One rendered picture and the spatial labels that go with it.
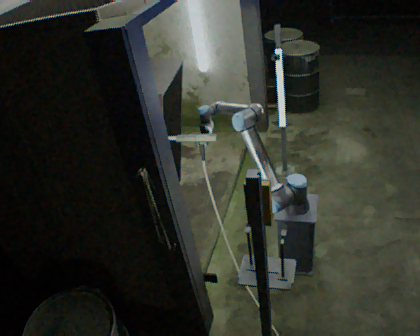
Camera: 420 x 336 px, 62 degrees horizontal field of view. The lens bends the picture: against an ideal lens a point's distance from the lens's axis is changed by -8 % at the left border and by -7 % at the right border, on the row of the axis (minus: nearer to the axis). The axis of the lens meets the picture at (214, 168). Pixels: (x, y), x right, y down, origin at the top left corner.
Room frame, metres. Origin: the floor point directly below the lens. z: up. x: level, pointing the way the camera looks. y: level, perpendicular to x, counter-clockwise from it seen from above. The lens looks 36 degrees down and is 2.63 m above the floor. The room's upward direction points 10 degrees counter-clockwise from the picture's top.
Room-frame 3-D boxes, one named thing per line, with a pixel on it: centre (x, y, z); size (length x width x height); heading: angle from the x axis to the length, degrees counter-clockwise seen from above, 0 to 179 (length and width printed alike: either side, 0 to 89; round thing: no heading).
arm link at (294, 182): (2.06, -0.56, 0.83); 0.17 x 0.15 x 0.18; 118
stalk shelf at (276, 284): (1.41, -0.20, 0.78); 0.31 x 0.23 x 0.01; 69
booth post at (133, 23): (1.61, 0.31, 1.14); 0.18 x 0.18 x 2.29; 69
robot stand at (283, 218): (2.06, -0.57, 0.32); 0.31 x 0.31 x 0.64; 69
